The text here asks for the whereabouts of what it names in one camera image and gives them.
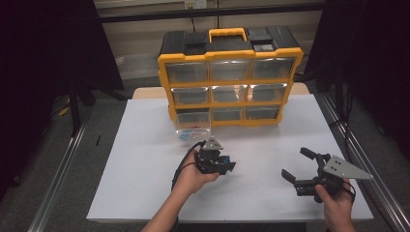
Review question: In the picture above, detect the black stand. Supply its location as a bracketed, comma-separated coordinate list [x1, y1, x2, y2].
[334, 62, 345, 121]
[68, 81, 82, 137]

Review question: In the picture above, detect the yellow black drawer cabinet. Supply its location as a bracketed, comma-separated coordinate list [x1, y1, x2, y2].
[157, 25, 305, 128]

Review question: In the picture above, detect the black curtain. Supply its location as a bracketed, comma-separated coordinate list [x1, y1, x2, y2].
[304, 0, 410, 160]
[0, 0, 126, 197]

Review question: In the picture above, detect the person's left hand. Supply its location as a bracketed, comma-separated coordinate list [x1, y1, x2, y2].
[173, 150, 220, 196]

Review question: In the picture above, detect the black floor cable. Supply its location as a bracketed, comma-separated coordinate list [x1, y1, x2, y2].
[328, 96, 356, 153]

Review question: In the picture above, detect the metal floor rail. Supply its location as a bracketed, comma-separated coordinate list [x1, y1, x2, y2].
[316, 92, 410, 232]
[27, 120, 89, 232]

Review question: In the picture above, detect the white wall socket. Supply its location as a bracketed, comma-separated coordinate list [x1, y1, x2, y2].
[184, 0, 208, 10]

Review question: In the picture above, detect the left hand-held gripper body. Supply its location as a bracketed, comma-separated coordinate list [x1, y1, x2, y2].
[193, 136, 224, 176]

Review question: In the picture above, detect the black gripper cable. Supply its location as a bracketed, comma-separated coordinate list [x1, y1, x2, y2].
[169, 140, 208, 232]
[342, 179, 358, 205]

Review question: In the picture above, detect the person's right hand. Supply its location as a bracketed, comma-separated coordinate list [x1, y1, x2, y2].
[314, 184, 357, 218]

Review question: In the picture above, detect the black horizontal rail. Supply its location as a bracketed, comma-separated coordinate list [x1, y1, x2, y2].
[97, 2, 326, 24]

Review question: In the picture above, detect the grid of clear drawers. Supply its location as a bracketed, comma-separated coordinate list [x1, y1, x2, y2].
[165, 57, 295, 122]

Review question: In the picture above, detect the clear plastic storage drawer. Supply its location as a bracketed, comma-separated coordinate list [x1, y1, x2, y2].
[175, 108, 213, 142]

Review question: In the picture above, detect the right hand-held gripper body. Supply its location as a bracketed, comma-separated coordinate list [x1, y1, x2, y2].
[294, 153, 375, 204]

